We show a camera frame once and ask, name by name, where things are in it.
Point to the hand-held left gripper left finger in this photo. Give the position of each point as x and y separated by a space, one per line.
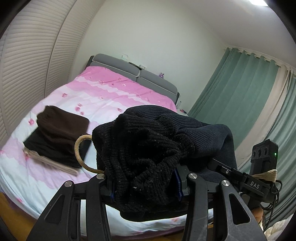
104 187

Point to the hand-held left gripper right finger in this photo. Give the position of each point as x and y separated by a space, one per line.
178 188

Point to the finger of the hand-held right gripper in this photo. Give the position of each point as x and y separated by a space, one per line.
227 172

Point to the black knit sweater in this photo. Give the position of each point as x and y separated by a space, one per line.
150 150

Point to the green curtain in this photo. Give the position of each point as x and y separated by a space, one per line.
231 92
286 129

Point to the beige folded garment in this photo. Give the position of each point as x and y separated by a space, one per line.
57 167

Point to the beige curtain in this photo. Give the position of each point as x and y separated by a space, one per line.
272 104

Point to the black folded garment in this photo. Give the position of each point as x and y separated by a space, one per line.
53 153

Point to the white cloth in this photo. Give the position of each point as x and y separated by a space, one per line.
281 231

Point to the white nightstand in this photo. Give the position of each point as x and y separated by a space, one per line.
182 113

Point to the brown folded garment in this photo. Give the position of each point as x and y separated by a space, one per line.
62 125

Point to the bed with pink sheet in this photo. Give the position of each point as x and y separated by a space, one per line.
69 92

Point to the grey padded headboard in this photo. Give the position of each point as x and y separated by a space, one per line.
152 80

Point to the small purple toy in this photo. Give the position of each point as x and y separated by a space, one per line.
161 74

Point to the flat black item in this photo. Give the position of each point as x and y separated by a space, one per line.
134 64

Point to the small white container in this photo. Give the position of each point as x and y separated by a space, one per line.
125 57

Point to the white louvered wardrobe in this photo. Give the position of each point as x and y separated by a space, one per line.
34 46

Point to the ceiling light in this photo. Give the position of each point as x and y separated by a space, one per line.
259 1

